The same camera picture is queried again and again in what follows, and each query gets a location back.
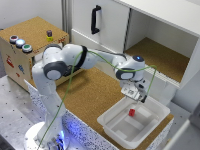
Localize white plastic box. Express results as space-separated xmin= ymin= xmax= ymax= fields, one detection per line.
xmin=96 ymin=95 xmax=171 ymax=150

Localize red button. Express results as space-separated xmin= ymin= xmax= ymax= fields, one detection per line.
xmin=9 ymin=34 xmax=20 ymax=45

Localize blue button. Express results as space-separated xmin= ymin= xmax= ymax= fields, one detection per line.
xmin=15 ymin=38 xmax=27 ymax=49

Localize wooden drawer box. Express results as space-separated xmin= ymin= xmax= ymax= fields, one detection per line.
xmin=0 ymin=16 xmax=71 ymax=92

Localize green cable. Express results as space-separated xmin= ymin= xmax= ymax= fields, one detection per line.
xmin=35 ymin=49 xmax=158 ymax=150

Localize black door handle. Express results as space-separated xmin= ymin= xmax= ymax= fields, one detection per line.
xmin=90 ymin=4 xmax=102 ymax=36

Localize white cabinet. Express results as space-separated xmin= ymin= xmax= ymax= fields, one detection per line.
xmin=61 ymin=0 xmax=200 ymax=108

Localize pink block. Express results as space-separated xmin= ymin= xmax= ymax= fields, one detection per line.
xmin=128 ymin=108 xmax=137 ymax=118

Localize green button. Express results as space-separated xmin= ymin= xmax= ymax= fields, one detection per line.
xmin=21 ymin=43 xmax=34 ymax=54

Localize white sliding door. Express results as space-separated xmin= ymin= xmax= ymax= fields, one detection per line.
xmin=71 ymin=0 xmax=131 ymax=55

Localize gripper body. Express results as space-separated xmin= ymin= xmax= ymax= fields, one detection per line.
xmin=120 ymin=79 xmax=148 ymax=103

